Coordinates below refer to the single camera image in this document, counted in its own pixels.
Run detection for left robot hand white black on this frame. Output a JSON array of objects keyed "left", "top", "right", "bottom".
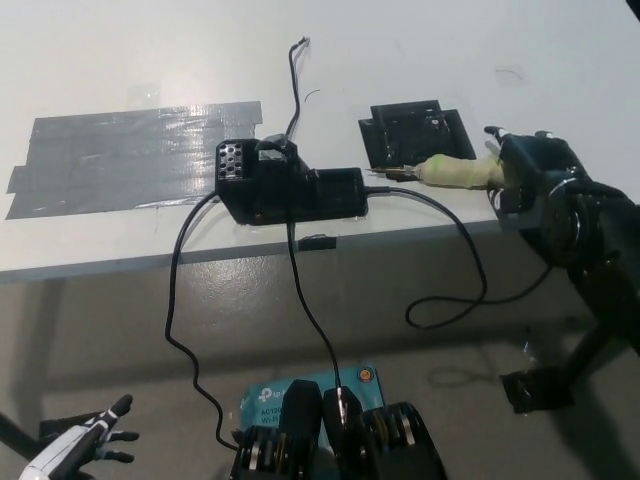
[{"left": 22, "top": 393, "right": 140, "bottom": 480}]

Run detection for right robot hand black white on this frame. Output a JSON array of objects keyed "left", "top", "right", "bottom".
[{"left": 483, "top": 125, "right": 587, "bottom": 232}]

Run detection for soldering iron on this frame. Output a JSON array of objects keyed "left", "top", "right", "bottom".
[{"left": 364, "top": 155, "right": 504, "bottom": 191}]

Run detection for black soldering iron base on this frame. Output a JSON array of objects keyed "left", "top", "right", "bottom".
[{"left": 214, "top": 134, "right": 370, "bottom": 227}]

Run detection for black robot body blocks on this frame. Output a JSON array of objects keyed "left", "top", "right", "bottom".
[{"left": 229, "top": 379, "right": 446, "bottom": 480}]

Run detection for teal router box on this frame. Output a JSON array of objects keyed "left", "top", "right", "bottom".
[{"left": 237, "top": 363, "right": 386, "bottom": 436}]

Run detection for small black tape strip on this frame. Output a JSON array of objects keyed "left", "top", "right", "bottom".
[{"left": 298, "top": 235, "right": 337, "bottom": 252}]

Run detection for black soldering iron cable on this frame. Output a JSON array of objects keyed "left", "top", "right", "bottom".
[{"left": 363, "top": 185, "right": 556, "bottom": 330}]

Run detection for black power cable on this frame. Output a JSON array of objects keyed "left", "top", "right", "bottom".
[{"left": 164, "top": 192, "right": 244, "bottom": 451}]

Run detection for thin black wire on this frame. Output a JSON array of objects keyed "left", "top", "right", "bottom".
[{"left": 283, "top": 38, "right": 347, "bottom": 431}]

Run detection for grey duct tape patch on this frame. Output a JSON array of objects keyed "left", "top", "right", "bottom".
[{"left": 4, "top": 101, "right": 264, "bottom": 221}]

